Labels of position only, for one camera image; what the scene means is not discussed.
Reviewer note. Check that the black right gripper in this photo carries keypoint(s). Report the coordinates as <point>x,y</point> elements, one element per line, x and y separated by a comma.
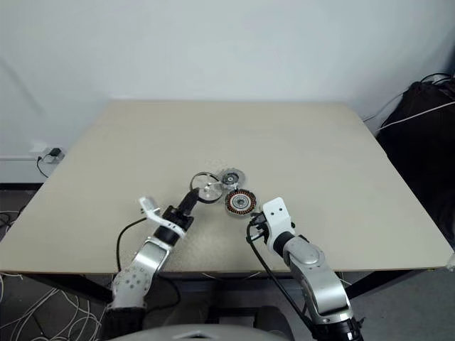
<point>258,222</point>

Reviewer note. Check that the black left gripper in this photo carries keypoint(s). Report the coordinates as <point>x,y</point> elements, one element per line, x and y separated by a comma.
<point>176,216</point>

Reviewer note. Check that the silver motor housing copper windings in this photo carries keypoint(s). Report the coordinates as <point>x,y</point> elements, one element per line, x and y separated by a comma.
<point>249,202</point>

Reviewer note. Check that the black-rimmed silver spoked rotor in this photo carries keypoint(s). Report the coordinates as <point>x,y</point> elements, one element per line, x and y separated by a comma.
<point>212,192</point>

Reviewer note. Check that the grey finned motor cover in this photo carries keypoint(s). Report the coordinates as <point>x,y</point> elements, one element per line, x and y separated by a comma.
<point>231,177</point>

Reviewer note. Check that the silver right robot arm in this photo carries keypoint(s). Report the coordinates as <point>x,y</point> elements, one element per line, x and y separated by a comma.
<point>313,270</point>

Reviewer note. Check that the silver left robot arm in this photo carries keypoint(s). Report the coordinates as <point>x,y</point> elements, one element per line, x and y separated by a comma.
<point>149,259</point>

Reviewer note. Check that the grey rounded robot torso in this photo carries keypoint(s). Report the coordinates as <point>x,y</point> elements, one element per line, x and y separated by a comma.
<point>199,332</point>

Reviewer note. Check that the black power adapter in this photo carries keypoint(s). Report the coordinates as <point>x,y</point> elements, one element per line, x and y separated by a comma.
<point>55,152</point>

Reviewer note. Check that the black bag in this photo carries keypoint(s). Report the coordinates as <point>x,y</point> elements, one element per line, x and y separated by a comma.
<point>419,160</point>

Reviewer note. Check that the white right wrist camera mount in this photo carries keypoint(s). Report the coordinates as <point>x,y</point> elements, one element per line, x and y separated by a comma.
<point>277,216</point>

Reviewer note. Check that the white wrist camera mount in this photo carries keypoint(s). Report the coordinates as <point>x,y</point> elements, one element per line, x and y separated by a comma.
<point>156,215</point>
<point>277,216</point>

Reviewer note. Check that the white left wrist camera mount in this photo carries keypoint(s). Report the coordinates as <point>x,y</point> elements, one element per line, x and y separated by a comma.
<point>156,215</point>

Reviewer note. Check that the black table frame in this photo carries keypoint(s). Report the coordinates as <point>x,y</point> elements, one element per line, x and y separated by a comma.
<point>71,286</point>

